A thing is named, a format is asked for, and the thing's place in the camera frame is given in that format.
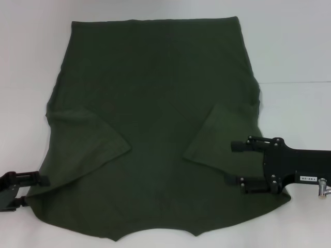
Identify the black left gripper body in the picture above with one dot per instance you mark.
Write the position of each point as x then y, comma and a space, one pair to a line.
6, 193

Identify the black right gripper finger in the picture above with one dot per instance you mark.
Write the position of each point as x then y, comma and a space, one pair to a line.
253, 146
258, 184

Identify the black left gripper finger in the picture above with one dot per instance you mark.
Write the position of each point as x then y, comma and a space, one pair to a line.
28, 178
22, 202

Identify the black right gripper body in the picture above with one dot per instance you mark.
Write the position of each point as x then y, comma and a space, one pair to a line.
297, 165

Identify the dark green shirt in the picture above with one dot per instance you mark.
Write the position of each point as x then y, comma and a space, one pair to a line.
155, 103

